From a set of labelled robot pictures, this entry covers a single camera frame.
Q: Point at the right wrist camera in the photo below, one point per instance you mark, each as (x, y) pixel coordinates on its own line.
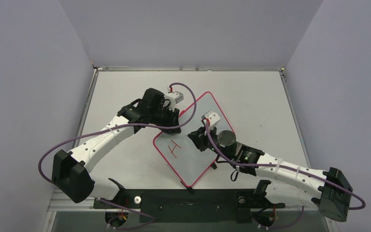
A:
(211, 119)

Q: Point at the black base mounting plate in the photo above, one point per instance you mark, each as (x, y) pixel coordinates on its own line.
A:
(198, 205)

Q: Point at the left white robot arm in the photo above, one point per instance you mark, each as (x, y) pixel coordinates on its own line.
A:
(71, 170)

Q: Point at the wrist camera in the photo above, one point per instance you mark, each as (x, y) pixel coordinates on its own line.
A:
(173, 99)
(211, 119)

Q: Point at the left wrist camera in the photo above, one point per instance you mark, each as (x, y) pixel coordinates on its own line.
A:
(173, 99)

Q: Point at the lower black board clip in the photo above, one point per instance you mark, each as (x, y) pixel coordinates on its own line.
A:
(188, 188)

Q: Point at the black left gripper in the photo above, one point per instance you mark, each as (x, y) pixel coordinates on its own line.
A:
(173, 117)

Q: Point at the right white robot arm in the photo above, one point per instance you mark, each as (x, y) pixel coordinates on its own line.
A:
(281, 182)

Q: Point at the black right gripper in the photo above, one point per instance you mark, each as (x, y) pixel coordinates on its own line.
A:
(200, 138)

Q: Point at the pink framed whiteboard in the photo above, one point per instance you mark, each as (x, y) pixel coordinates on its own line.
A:
(179, 151)

